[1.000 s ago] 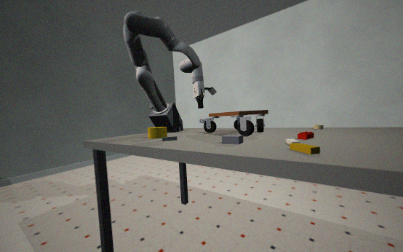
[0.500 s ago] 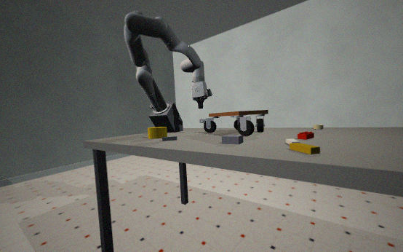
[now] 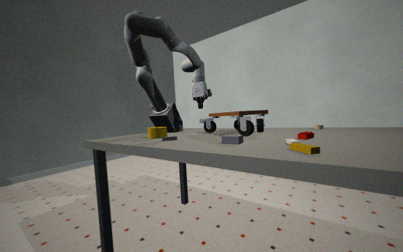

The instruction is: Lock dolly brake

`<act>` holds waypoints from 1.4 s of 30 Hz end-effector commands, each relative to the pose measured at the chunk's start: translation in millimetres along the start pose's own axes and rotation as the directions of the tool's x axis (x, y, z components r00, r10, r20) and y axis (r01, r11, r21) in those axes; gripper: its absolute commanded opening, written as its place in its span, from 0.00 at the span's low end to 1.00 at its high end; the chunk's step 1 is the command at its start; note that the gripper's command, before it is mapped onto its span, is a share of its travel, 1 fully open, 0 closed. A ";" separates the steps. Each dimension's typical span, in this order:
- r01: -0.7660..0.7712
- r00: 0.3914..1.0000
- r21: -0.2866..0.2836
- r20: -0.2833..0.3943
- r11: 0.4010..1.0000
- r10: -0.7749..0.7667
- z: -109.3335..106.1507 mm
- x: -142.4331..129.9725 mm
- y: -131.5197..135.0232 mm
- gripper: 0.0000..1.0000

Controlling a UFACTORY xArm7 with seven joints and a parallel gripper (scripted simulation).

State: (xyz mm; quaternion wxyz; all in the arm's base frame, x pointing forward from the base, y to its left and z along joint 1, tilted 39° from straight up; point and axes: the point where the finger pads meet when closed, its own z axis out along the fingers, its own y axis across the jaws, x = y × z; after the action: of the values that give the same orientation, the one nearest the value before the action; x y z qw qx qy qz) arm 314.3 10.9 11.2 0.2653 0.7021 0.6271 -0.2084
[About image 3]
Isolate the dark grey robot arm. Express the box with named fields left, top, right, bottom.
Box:
left=124, top=11, right=205, bottom=114

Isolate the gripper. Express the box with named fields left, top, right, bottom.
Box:
left=192, top=81, right=208, bottom=109

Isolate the yellow rectangular bar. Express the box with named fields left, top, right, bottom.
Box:
left=290, top=143, right=320, bottom=154

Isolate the red toy brick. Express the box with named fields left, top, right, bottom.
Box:
left=298, top=132, right=314, bottom=140

